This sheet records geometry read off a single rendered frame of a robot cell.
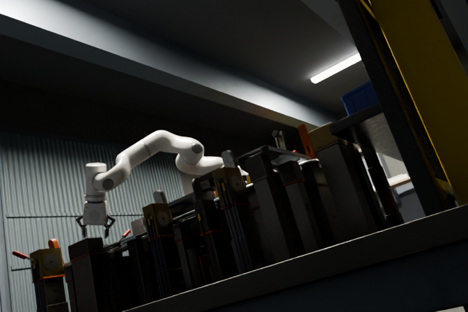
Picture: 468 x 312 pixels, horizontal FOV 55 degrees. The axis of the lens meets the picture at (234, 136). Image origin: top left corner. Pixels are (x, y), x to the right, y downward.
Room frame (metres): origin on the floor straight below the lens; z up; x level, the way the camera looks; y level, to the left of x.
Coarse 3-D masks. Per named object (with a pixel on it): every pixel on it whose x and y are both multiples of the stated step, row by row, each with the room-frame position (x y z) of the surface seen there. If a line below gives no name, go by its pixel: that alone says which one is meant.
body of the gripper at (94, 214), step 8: (104, 200) 1.89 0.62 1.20; (88, 208) 1.86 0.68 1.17; (96, 208) 1.86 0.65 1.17; (104, 208) 1.87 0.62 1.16; (88, 216) 1.87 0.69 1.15; (96, 216) 1.87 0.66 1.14; (104, 216) 1.88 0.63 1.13; (88, 224) 1.88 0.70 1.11; (96, 224) 1.89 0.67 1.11; (104, 224) 1.89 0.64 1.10
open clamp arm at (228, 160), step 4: (224, 152) 1.41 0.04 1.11; (228, 152) 1.41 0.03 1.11; (232, 152) 1.42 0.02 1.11; (224, 156) 1.42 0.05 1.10; (228, 156) 1.41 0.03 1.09; (232, 156) 1.41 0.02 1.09; (224, 160) 1.42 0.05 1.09; (228, 160) 1.42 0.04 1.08; (232, 160) 1.41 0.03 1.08; (224, 164) 1.43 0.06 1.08; (228, 164) 1.42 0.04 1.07; (232, 164) 1.42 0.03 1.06; (236, 164) 1.42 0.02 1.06; (244, 184) 1.44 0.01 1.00
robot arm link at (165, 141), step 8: (152, 136) 1.94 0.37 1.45; (160, 136) 1.95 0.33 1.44; (168, 136) 1.97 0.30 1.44; (176, 136) 1.99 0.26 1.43; (152, 144) 1.93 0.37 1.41; (160, 144) 1.96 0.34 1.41; (168, 144) 1.97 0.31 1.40; (176, 144) 1.96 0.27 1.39; (184, 144) 1.95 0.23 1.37; (192, 144) 1.95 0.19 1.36; (200, 144) 1.97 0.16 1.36; (152, 152) 1.94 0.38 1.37; (168, 152) 1.99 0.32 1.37; (176, 152) 1.96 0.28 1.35; (184, 152) 1.95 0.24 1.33; (192, 152) 1.95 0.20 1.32; (200, 152) 1.96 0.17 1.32; (184, 160) 2.01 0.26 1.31; (192, 160) 1.98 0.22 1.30
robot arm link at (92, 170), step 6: (90, 168) 1.78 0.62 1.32; (96, 168) 1.78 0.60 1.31; (102, 168) 1.80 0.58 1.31; (90, 174) 1.79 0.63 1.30; (96, 174) 1.78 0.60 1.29; (90, 180) 1.79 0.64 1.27; (90, 186) 1.80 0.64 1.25; (90, 192) 1.82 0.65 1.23; (96, 192) 1.82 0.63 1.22; (102, 192) 1.84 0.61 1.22
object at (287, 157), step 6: (264, 150) 1.13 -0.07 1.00; (270, 150) 1.15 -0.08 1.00; (276, 150) 1.14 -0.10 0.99; (282, 150) 1.17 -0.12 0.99; (288, 150) 1.20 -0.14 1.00; (246, 156) 1.14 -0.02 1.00; (252, 156) 1.15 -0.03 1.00; (270, 156) 1.20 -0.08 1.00; (276, 156) 1.22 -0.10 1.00; (282, 156) 1.24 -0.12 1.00; (288, 156) 1.26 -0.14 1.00; (300, 156) 1.26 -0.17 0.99; (306, 156) 1.31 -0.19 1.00; (240, 162) 1.16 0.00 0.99; (276, 162) 1.29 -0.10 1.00; (282, 162) 1.31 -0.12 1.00; (276, 168) 1.34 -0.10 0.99
